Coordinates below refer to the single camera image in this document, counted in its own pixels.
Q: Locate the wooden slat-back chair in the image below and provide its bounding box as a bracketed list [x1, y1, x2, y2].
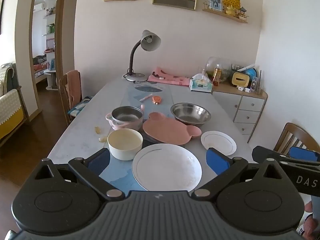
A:
[274, 122, 320, 155]

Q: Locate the cream bowl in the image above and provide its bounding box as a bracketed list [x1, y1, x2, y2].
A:
[107, 128, 143, 161]

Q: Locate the white bookshelf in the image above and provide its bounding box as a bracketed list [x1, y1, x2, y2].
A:
[42, 7, 57, 90]

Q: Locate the large glass jar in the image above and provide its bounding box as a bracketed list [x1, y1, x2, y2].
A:
[205, 57, 232, 83]

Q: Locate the white tissue box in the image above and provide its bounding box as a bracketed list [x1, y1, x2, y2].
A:
[189, 73, 213, 92]

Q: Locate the wooden chair with towel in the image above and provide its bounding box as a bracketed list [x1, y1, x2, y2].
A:
[59, 70, 93, 127]

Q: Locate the yellow tissue holder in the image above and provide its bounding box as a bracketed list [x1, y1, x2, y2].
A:
[231, 72, 250, 88]

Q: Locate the person's right hand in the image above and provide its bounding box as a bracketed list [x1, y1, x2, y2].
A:
[303, 201, 320, 240]

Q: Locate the small photo frame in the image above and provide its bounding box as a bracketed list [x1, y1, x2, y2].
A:
[209, 0, 223, 12]

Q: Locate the pink towel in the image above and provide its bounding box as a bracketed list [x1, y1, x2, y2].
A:
[65, 70, 82, 108]

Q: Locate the wooden wall shelf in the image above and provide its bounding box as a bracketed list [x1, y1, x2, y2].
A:
[202, 1, 249, 24]

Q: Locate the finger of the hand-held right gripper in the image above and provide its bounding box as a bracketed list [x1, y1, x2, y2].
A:
[252, 146, 320, 171]
[288, 146, 320, 162]

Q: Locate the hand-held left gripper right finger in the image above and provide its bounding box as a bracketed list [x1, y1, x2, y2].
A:
[190, 147, 293, 202]

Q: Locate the wooden door frame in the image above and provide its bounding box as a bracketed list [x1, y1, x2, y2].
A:
[15, 0, 67, 119]

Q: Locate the sofa with cream cover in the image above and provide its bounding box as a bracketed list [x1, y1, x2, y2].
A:
[0, 64, 29, 155]

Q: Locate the white drawer cabinet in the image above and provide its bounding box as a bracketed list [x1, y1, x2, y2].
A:
[212, 81, 268, 143]

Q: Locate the small white plate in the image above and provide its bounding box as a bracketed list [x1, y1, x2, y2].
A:
[200, 131, 237, 156]

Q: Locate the pink bear-shaped plate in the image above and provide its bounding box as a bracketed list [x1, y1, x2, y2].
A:
[142, 112, 202, 145]

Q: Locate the large white plate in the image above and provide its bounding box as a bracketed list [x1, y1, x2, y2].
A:
[132, 144, 202, 192]

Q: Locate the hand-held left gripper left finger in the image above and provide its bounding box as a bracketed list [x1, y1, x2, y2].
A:
[30, 148, 125, 201]

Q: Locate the wide stainless steel bowl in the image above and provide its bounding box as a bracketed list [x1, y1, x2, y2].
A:
[170, 102, 211, 126]

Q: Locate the golden tree ornament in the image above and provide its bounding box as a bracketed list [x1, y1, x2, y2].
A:
[222, 0, 241, 18]

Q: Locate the pink pot with steel interior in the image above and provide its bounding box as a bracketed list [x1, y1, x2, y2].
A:
[105, 104, 145, 130]

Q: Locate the grey gooseneck desk lamp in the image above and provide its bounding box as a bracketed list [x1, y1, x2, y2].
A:
[122, 30, 161, 82]

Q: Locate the pink printed cloth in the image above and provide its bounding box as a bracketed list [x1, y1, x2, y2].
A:
[147, 67, 191, 87]

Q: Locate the amber drink bottle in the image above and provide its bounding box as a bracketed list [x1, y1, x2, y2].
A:
[213, 64, 222, 86]

